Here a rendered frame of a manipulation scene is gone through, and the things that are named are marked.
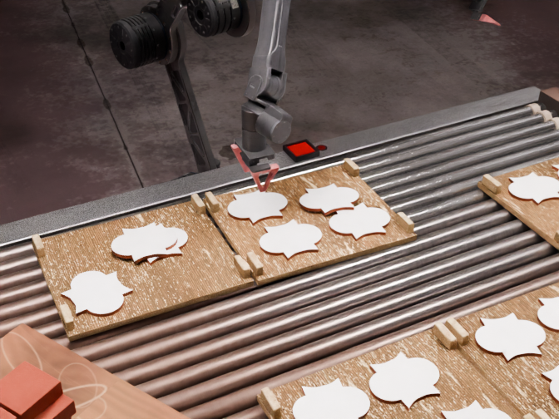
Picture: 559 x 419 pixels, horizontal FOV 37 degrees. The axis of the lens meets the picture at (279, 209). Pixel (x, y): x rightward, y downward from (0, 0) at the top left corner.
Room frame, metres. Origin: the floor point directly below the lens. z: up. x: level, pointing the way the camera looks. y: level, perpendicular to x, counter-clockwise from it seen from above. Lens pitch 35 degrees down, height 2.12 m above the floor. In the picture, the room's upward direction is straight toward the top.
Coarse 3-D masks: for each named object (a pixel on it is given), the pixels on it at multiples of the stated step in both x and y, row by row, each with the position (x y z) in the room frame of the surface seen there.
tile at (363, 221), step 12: (360, 204) 1.69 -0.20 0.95; (336, 216) 1.64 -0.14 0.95; (348, 216) 1.64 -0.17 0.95; (360, 216) 1.64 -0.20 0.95; (372, 216) 1.64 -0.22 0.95; (384, 216) 1.64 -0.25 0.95; (336, 228) 1.59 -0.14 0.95; (348, 228) 1.59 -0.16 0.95; (360, 228) 1.59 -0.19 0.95; (372, 228) 1.59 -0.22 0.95
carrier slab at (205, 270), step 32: (128, 224) 1.61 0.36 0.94; (192, 224) 1.62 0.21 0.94; (64, 256) 1.49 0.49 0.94; (96, 256) 1.49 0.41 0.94; (192, 256) 1.49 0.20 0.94; (224, 256) 1.50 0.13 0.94; (64, 288) 1.38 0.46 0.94; (160, 288) 1.38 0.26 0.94; (192, 288) 1.38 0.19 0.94; (224, 288) 1.38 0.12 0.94; (96, 320) 1.28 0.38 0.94; (128, 320) 1.29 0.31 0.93
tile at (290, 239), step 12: (276, 228) 1.59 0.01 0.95; (288, 228) 1.59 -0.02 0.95; (300, 228) 1.59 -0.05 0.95; (312, 228) 1.59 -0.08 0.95; (264, 240) 1.54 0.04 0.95; (276, 240) 1.54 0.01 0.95; (288, 240) 1.54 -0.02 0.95; (300, 240) 1.54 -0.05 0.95; (312, 240) 1.54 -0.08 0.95; (276, 252) 1.50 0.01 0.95; (288, 252) 1.50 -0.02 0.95; (300, 252) 1.50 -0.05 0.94; (312, 252) 1.51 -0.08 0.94
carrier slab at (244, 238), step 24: (336, 168) 1.88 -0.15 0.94; (240, 192) 1.76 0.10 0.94; (288, 192) 1.76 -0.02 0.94; (360, 192) 1.76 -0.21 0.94; (216, 216) 1.65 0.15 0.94; (288, 216) 1.65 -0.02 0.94; (312, 216) 1.65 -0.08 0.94; (240, 240) 1.56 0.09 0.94; (336, 240) 1.56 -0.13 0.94; (360, 240) 1.56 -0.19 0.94; (384, 240) 1.56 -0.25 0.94; (408, 240) 1.57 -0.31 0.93; (264, 264) 1.47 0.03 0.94; (288, 264) 1.47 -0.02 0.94; (312, 264) 1.47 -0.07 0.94
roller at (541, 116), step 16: (544, 112) 2.22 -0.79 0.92; (496, 128) 2.13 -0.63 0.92; (512, 128) 2.14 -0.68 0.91; (432, 144) 2.03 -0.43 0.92; (448, 144) 2.04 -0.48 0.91; (464, 144) 2.06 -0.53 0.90; (368, 160) 1.94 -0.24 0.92; (384, 160) 1.95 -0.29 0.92; (400, 160) 1.96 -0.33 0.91; (32, 256) 1.51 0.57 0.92; (0, 272) 1.46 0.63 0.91
